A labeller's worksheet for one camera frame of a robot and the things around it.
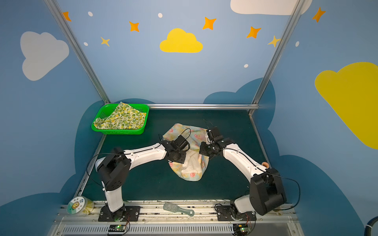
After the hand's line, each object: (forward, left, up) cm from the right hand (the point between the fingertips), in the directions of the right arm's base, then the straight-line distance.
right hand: (203, 149), depth 87 cm
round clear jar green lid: (-34, +58, -1) cm, 67 cm away
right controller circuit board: (-37, -20, -12) cm, 44 cm away
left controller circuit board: (-41, +41, -10) cm, 59 cm away
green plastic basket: (+30, +77, -2) cm, 83 cm away
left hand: (-3, +11, -7) cm, 13 cm away
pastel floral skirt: (-5, +4, -9) cm, 12 cm away
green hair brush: (-31, +14, -9) cm, 35 cm away
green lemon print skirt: (+27, +61, -6) cm, 67 cm away
